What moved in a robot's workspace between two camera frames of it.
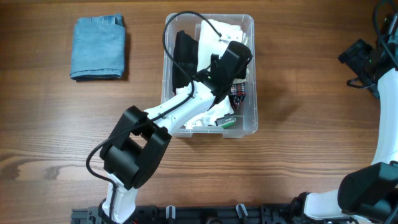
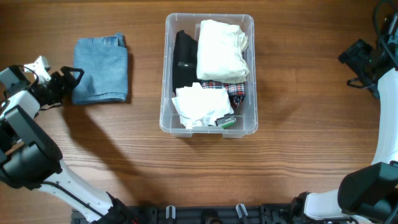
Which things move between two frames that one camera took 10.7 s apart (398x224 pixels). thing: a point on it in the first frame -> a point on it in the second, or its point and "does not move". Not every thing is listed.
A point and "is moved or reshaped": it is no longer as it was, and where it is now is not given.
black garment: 185,55 does not move
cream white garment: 211,43 does not move
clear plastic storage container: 219,52 does not move
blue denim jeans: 97,48 is moved or reshaped
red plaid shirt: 237,91 does not move
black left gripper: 216,60 -> 73,83
